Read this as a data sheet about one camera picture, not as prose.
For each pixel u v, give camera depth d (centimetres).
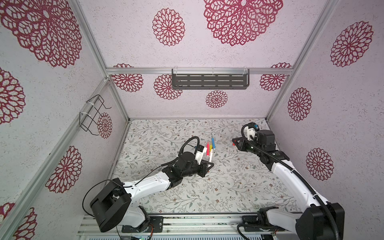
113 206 42
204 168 68
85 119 73
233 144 80
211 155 75
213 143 106
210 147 103
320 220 39
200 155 70
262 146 61
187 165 61
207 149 103
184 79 95
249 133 72
